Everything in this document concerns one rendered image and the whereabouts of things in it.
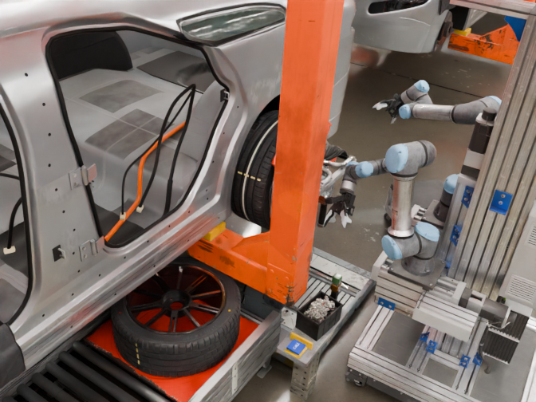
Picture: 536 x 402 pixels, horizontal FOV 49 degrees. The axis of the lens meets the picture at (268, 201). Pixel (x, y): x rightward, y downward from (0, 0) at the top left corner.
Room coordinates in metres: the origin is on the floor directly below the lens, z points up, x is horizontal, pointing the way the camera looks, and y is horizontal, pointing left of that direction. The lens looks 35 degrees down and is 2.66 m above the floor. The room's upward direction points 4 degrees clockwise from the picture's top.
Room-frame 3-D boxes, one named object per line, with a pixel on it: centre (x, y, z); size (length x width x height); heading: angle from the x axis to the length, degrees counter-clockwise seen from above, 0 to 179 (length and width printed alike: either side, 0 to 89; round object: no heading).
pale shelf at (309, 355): (2.08, -0.27, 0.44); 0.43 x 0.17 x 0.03; 149
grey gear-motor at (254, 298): (2.57, 0.01, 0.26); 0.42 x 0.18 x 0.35; 59
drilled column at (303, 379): (2.06, -0.26, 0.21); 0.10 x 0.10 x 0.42; 59
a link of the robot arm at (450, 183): (2.63, -0.98, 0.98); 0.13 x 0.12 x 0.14; 127
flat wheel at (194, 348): (2.18, 0.43, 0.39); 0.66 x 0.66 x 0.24
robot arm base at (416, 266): (2.19, -0.74, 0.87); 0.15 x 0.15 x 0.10
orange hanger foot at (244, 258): (2.43, 0.16, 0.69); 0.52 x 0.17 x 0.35; 59
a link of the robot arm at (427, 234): (2.18, -0.73, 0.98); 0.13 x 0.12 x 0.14; 115
